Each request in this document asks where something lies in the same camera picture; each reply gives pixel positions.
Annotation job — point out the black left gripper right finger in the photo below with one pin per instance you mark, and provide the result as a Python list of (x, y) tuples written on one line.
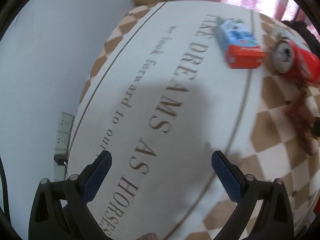
[(275, 219)]

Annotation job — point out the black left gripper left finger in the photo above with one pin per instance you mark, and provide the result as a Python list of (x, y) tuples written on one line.
[(59, 209)]

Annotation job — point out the red soda can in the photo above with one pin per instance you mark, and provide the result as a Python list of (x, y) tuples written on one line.
[(295, 63)]

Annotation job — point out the checkered brown white bedspread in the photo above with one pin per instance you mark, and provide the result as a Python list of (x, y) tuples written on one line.
[(161, 98)]

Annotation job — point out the orange blue milk carton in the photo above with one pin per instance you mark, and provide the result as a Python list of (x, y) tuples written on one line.
[(238, 44)]

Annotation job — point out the white wall power strip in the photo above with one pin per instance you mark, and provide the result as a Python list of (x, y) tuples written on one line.
[(62, 139)]

